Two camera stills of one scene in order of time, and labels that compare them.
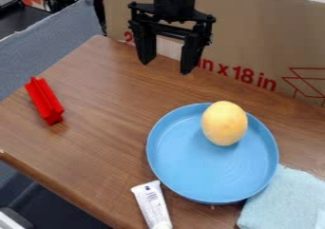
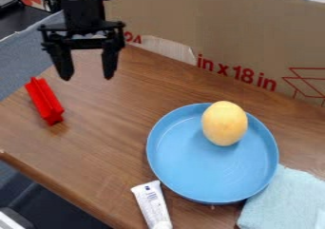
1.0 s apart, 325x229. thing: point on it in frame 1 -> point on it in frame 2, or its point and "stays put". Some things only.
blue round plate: [209, 172] stays put
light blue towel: [289, 203] stays put
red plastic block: [44, 100] stays put
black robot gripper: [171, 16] -> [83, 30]
